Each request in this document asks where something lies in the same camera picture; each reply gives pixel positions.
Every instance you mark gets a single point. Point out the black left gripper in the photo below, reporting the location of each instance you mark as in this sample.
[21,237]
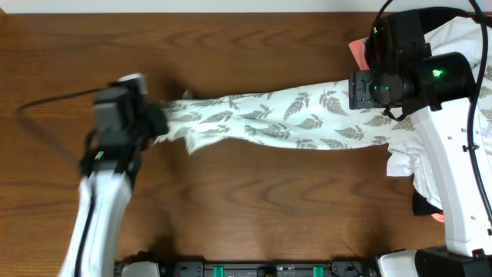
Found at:
[148,111]

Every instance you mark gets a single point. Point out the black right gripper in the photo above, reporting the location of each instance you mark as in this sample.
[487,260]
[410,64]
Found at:
[363,95]

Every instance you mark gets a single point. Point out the white fern print cloth bag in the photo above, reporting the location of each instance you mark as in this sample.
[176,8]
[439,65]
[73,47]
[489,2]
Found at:
[308,117]

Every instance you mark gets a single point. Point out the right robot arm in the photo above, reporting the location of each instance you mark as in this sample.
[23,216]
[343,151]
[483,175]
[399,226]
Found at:
[439,94]

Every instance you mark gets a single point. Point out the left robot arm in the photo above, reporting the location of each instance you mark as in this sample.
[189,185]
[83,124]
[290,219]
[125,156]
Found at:
[108,174]

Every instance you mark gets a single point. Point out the pink garment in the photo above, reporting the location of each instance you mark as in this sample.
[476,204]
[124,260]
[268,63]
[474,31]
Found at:
[358,51]

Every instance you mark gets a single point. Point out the white garment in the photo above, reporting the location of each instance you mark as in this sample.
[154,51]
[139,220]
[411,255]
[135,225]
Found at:
[461,35]

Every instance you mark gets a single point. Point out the black garment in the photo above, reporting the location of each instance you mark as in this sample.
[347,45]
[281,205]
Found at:
[424,205]

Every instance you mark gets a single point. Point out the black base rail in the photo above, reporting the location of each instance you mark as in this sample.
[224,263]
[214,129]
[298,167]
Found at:
[149,264]

